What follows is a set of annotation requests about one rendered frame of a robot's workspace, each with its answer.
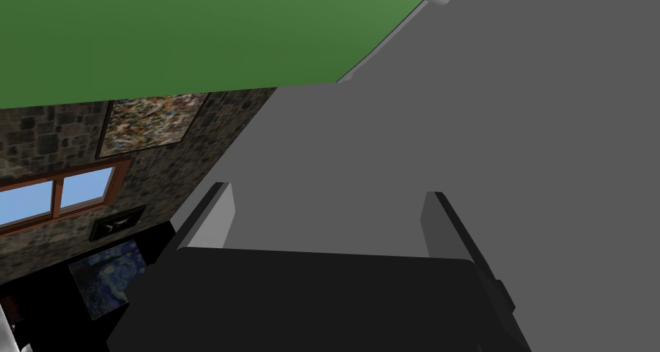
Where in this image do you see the green door leaf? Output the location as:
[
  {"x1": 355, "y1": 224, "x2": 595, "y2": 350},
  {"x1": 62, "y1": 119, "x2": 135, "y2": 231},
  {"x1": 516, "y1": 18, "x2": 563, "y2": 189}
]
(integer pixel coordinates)
[{"x1": 0, "y1": 0, "x2": 425, "y2": 110}]

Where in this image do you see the brown framed window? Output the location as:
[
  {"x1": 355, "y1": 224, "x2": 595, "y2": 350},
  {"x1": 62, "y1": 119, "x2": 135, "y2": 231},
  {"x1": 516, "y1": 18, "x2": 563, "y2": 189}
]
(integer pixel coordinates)
[{"x1": 0, "y1": 155, "x2": 133, "y2": 239}]

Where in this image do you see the blue starry night painting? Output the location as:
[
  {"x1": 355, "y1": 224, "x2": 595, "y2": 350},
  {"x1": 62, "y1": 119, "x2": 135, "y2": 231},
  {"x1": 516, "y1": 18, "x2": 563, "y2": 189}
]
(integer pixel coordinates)
[{"x1": 68, "y1": 238, "x2": 149, "y2": 322}]

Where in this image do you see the small dark wall picture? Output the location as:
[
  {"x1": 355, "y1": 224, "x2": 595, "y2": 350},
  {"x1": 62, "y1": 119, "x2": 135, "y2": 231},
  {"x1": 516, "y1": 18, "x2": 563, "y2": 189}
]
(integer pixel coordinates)
[{"x1": 89, "y1": 205, "x2": 147, "y2": 242}]

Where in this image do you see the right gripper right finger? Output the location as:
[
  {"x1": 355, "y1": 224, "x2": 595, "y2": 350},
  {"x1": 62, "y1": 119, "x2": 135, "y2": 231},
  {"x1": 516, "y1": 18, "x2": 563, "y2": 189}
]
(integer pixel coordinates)
[{"x1": 420, "y1": 191, "x2": 497, "y2": 282}]

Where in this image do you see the colourful abstract wall picture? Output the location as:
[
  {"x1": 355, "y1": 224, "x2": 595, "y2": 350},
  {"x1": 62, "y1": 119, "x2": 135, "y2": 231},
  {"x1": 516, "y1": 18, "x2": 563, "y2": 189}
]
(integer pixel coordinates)
[{"x1": 96, "y1": 92, "x2": 210, "y2": 160}]

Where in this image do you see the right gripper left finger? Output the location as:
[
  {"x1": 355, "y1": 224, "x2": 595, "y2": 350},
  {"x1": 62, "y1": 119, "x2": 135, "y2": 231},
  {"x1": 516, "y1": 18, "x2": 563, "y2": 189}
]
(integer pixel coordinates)
[{"x1": 169, "y1": 181, "x2": 237, "y2": 250}]

